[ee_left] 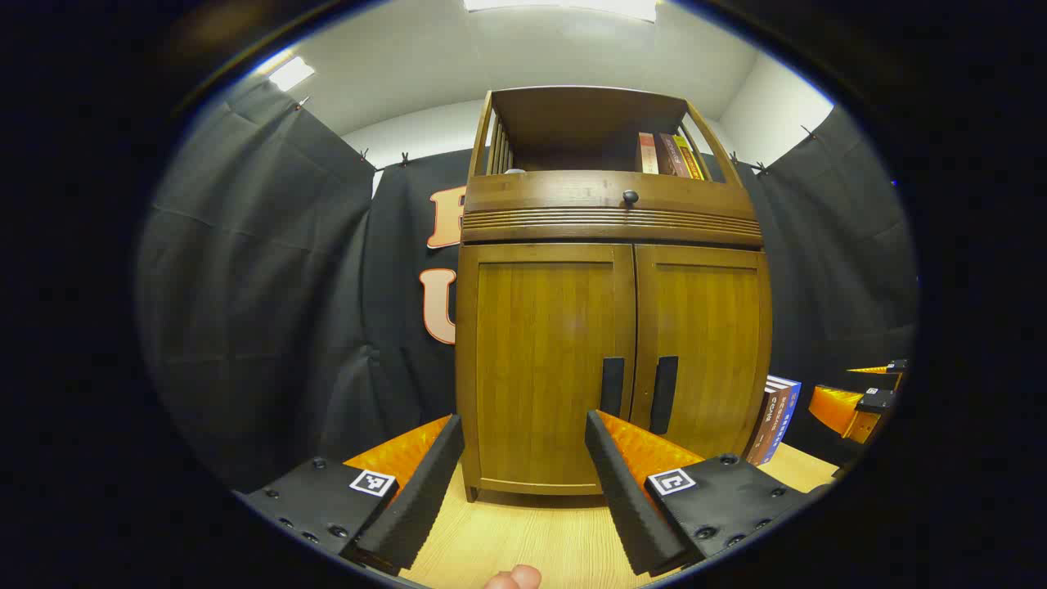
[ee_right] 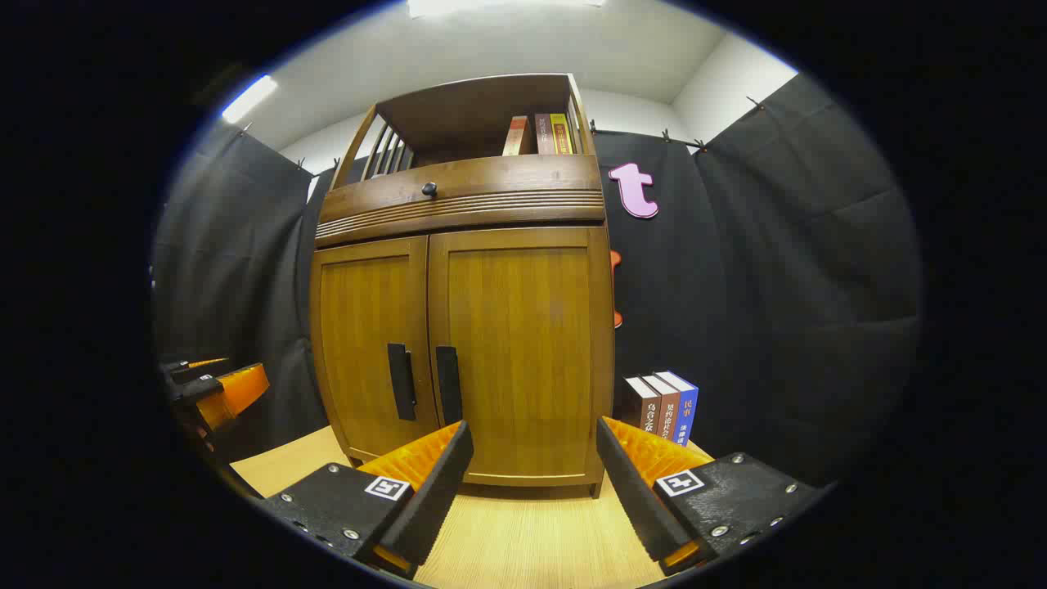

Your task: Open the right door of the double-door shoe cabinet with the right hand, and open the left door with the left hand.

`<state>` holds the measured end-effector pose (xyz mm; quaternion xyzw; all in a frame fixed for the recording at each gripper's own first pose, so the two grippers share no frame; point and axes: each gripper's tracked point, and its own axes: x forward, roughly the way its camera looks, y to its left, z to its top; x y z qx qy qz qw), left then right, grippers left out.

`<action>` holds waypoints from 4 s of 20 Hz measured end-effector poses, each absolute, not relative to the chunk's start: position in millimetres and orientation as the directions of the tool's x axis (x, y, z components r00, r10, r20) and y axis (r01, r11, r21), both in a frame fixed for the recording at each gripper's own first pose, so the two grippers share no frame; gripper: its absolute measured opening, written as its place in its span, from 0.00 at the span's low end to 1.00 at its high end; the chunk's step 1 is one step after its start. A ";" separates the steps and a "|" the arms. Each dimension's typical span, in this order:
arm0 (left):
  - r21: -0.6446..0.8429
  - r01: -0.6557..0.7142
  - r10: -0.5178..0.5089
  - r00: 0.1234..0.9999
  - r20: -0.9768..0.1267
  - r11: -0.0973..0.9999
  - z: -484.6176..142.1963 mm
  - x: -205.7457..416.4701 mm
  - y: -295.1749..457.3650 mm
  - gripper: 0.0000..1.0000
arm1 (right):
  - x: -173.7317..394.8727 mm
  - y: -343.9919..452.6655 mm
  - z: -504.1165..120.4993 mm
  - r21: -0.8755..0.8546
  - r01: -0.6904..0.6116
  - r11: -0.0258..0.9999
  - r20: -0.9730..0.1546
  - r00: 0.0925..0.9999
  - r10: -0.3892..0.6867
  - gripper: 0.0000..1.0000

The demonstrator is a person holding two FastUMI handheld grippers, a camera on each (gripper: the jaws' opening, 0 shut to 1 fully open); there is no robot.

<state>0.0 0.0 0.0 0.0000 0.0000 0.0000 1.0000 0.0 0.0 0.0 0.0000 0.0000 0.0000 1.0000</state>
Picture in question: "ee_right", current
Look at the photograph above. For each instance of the wooden cabinet drawer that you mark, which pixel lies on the wooden cabinet drawer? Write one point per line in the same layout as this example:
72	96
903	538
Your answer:
507	188

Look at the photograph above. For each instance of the dark thick book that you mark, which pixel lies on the dark thick book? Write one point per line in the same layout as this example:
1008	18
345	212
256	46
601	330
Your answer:
640	407

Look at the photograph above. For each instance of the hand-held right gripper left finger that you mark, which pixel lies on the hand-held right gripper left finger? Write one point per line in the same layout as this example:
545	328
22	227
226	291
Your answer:
425	499

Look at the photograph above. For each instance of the wooden cabinet door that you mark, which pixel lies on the wooden cabinet door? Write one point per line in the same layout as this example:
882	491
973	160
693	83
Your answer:
532	343
360	343

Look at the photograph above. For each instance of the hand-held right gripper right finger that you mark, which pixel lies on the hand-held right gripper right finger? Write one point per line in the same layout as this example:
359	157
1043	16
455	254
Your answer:
642	499

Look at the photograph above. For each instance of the long ceiling light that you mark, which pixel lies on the long ceiling light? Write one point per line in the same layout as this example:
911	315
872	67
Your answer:
248	100

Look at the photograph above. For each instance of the wooden double-door shoe cabinet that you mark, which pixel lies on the wooden double-door shoe cabinet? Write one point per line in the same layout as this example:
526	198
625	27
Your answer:
466	114

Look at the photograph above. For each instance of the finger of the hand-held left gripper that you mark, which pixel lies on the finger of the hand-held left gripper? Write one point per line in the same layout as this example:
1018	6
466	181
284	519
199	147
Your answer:
233	393
184	370

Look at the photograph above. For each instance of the brown thick book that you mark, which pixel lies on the brown thick book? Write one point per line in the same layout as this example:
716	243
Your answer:
664	413

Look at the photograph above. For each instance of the blue thick book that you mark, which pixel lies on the blue thick book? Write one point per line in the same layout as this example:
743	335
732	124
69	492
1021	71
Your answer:
685	413

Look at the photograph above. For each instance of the black backdrop cloth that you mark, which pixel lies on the black backdrop cloth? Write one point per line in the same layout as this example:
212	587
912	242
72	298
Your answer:
777	286

